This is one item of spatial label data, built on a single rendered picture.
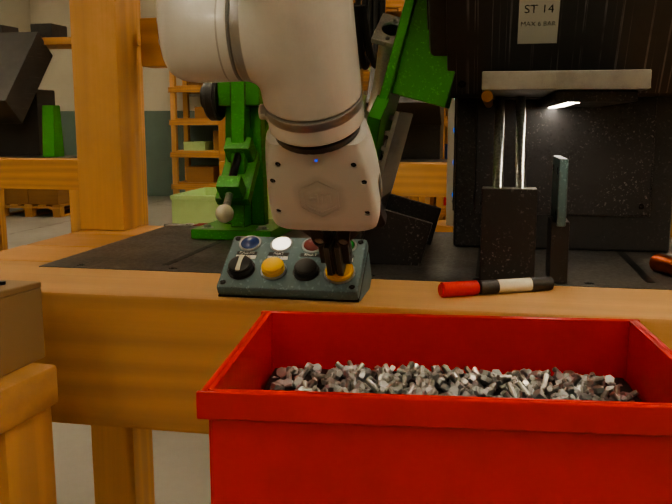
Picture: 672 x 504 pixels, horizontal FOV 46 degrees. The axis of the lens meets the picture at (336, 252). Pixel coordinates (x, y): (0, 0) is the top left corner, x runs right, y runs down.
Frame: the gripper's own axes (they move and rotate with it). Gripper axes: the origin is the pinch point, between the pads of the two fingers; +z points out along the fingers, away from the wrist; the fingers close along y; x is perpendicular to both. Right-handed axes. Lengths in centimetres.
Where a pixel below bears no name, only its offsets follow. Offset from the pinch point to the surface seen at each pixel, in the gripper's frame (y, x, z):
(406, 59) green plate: 4.3, 31.1, -3.2
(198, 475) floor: -71, 63, 160
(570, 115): 25.5, 40.0, 11.1
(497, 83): 15.3, 13.6, -10.8
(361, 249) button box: 1.8, 3.6, 3.1
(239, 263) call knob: -10.4, -0.2, 1.9
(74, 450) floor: -119, 72, 166
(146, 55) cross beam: -50, 71, 19
